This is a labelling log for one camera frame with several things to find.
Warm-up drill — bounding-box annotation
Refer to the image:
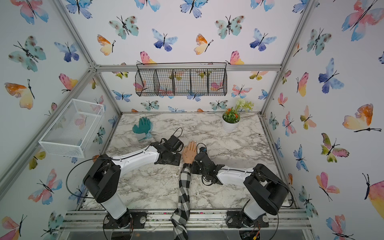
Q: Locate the aluminium front rail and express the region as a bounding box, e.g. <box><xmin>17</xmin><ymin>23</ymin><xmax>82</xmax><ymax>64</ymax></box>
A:
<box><xmin>59</xmin><ymin>209</ymin><xmax>313</xmax><ymax>232</ymax></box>

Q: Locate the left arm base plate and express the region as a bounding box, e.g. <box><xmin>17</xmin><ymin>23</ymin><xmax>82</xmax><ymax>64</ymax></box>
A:
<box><xmin>103</xmin><ymin>211</ymin><xmax>148</xmax><ymax>230</ymax></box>

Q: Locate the potted plant white pot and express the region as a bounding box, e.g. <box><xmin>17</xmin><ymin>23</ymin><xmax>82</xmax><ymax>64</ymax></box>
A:
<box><xmin>222</xmin><ymin>99</ymin><xmax>254</xmax><ymax>133</ymax></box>

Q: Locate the white mesh wall basket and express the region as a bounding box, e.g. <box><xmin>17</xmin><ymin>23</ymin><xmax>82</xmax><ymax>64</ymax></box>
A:
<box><xmin>39</xmin><ymin>99</ymin><xmax>105</xmax><ymax>158</ymax></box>

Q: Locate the black wire wall basket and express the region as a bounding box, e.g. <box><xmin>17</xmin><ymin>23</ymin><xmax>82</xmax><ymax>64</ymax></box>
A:
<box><xmin>134</xmin><ymin>62</ymin><xmax>228</xmax><ymax>97</ymax></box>

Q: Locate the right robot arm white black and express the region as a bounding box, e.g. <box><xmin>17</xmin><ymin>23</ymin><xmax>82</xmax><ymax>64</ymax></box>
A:
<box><xmin>193</xmin><ymin>151</ymin><xmax>289</xmax><ymax>226</ymax></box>

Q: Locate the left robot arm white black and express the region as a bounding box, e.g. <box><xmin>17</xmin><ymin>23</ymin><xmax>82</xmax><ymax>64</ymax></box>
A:
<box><xmin>83</xmin><ymin>135</ymin><xmax>184</xmax><ymax>221</ymax></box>

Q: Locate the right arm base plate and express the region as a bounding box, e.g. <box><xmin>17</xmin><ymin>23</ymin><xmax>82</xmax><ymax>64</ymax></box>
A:
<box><xmin>226</xmin><ymin>211</ymin><xmax>269</xmax><ymax>229</ymax></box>

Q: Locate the green rubber glove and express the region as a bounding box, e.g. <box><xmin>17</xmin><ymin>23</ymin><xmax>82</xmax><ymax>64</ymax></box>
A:
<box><xmin>133</xmin><ymin>117</ymin><xmax>153</xmax><ymax>141</ymax></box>

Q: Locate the black white plaid sleeve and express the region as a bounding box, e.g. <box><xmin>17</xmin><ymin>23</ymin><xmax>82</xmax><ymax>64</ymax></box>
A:
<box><xmin>171</xmin><ymin>164</ymin><xmax>192</xmax><ymax>240</ymax></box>

